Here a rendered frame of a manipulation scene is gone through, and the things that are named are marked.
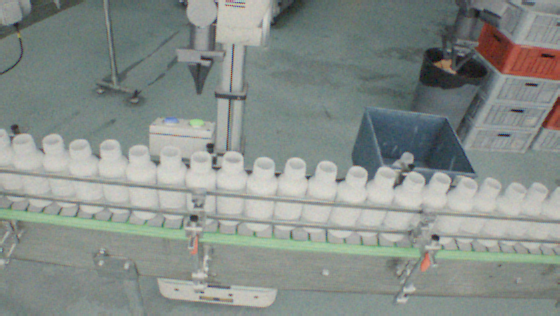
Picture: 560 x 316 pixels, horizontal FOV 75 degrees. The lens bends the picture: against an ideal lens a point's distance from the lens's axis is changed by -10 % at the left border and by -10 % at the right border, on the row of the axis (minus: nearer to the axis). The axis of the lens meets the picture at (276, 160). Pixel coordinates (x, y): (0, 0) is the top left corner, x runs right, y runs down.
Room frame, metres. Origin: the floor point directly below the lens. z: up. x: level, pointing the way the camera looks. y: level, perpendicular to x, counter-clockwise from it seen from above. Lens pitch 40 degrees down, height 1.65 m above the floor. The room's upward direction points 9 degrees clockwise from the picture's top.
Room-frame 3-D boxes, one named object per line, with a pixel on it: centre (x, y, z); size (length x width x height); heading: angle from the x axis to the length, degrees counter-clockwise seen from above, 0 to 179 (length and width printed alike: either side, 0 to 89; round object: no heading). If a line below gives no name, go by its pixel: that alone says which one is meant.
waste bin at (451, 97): (2.52, -1.10, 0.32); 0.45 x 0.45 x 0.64
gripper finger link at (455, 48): (1.04, -0.45, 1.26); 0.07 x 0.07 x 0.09; 5
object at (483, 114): (2.67, -1.64, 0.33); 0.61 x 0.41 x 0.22; 101
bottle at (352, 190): (0.58, -0.16, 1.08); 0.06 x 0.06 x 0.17
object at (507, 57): (2.67, -1.65, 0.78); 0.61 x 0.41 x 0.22; 102
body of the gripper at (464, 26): (1.05, -0.45, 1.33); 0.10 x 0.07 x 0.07; 5
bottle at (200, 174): (0.56, 0.14, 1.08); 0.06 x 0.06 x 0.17
